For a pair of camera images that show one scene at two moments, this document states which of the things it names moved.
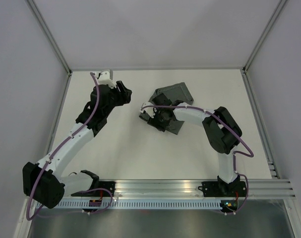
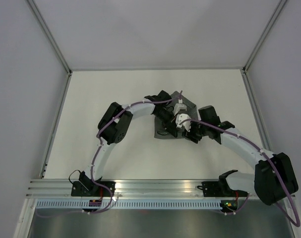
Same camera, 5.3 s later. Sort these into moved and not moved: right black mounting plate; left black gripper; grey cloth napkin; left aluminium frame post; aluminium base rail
Moved: left black gripper; grey cloth napkin
Not moved: left aluminium frame post; aluminium base rail; right black mounting plate
